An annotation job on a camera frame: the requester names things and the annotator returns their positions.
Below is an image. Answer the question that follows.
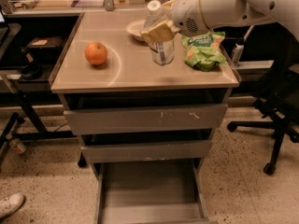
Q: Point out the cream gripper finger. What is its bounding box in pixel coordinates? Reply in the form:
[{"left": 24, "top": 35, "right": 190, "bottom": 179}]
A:
[
  {"left": 140, "top": 20, "right": 180, "bottom": 43},
  {"left": 162, "top": 0, "right": 177, "bottom": 17}
]

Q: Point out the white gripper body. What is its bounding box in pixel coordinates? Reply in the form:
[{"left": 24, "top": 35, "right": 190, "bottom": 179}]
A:
[{"left": 171, "top": 0, "right": 210, "bottom": 37}]

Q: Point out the clear plastic bottle white cap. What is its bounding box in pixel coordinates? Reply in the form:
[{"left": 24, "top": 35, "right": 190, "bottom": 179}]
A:
[{"left": 140, "top": 0, "right": 174, "bottom": 65}]

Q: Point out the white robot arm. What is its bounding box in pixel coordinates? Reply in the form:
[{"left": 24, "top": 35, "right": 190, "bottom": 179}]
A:
[{"left": 141, "top": 0, "right": 299, "bottom": 43}]

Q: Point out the grey drawer cabinet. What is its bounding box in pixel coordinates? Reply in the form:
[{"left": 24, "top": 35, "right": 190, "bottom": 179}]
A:
[{"left": 49, "top": 8, "right": 242, "bottom": 224}]

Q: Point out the middle grey drawer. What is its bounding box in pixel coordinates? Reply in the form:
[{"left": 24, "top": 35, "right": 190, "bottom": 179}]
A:
[{"left": 81, "top": 140, "right": 212, "bottom": 163}]

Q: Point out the top grey drawer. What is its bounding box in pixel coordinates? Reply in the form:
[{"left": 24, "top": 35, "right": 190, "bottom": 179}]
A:
[{"left": 64, "top": 104, "right": 227, "bottom": 135}]

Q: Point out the open bottom grey drawer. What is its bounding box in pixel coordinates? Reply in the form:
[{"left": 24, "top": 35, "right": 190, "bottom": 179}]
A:
[{"left": 94, "top": 160, "right": 218, "bottom": 224}]

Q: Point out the small bottle on floor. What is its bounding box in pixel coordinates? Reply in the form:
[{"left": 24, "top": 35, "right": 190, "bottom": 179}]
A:
[{"left": 7, "top": 133, "right": 26, "bottom": 155}]

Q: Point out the white paper bowl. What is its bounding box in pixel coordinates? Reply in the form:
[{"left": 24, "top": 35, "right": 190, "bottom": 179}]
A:
[{"left": 126, "top": 20, "right": 145, "bottom": 42}]

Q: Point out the green chip bag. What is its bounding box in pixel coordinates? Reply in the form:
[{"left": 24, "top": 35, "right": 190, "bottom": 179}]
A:
[{"left": 181, "top": 32, "right": 226, "bottom": 72}]

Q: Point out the orange apple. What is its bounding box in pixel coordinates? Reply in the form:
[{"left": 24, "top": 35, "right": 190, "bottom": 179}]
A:
[{"left": 85, "top": 42, "right": 107, "bottom": 65}]

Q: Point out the black box on shelf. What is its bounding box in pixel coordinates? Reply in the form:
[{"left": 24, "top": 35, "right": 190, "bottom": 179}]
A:
[{"left": 26, "top": 36, "right": 64, "bottom": 60}]

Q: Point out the black office chair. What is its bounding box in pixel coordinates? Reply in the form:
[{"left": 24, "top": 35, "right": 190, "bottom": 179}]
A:
[{"left": 227, "top": 33, "right": 299, "bottom": 175}]

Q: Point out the white sneaker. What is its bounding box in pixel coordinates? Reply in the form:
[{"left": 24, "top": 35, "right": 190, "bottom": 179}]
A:
[{"left": 0, "top": 193, "right": 25, "bottom": 218}]

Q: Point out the black desk frame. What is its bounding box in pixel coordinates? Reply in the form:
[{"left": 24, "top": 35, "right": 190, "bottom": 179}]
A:
[{"left": 0, "top": 72, "right": 75, "bottom": 159}]

